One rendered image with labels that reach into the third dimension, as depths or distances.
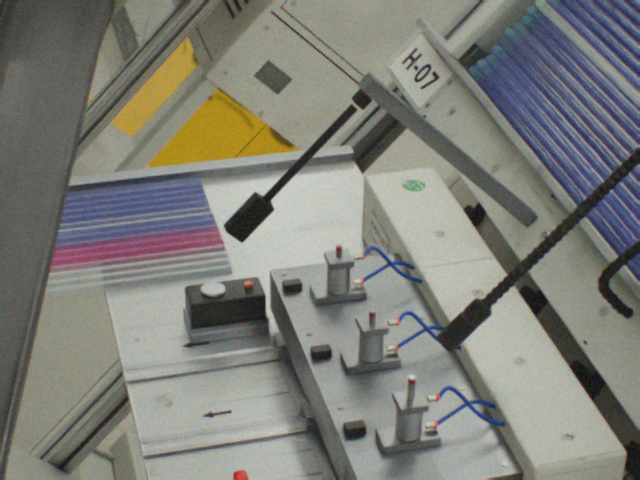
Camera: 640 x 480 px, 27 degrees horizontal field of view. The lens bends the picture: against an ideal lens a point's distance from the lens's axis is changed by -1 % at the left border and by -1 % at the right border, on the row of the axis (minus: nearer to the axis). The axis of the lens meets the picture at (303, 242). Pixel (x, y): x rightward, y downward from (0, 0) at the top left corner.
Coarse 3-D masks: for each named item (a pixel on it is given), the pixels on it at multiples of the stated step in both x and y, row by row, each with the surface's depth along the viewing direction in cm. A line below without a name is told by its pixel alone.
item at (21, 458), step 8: (16, 448) 178; (16, 456) 176; (24, 456) 178; (32, 456) 179; (8, 464) 173; (16, 464) 175; (24, 464) 176; (32, 464) 178; (40, 464) 179; (48, 464) 181; (8, 472) 172; (16, 472) 173; (24, 472) 175; (32, 472) 176; (40, 472) 178; (48, 472) 179; (56, 472) 181; (64, 472) 182
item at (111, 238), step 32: (96, 192) 157; (128, 192) 157; (160, 192) 157; (192, 192) 157; (64, 224) 151; (96, 224) 151; (128, 224) 151; (160, 224) 151; (192, 224) 151; (64, 256) 145; (96, 256) 145; (128, 256) 145; (160, 256) 145; (192, 256) 145; (224, 256) 145; (64, 288) 140; (96, 288) 141
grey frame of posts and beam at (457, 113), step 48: (480, 0) 163; (336, 144) 170; (384, 144) 168; (480, 144) 143; (480, 192) 139; (528, 192) 133; (528, 240) 129; (576, 240) 125; (576, 288) 121; (624, 288) 117; (576, 336) 118; (624, 336) 114; (624, 384) 111; (96, 432) 181
